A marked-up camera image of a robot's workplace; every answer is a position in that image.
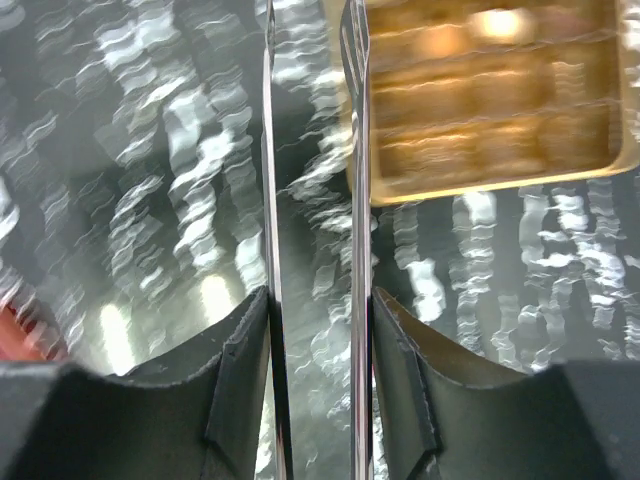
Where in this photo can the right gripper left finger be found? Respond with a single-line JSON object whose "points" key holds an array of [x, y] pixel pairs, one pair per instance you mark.
{"points": [[193, 412]]}

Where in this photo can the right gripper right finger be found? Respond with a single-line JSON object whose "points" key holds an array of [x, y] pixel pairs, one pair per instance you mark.
{"points": [[448, 413]]}

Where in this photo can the gold chocolate box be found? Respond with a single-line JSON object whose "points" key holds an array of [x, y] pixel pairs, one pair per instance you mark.
{"points": [[450, 97]]}

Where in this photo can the red rectangular tray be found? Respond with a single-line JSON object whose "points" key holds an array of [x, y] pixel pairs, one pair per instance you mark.
{"points": [[29, 332]]}

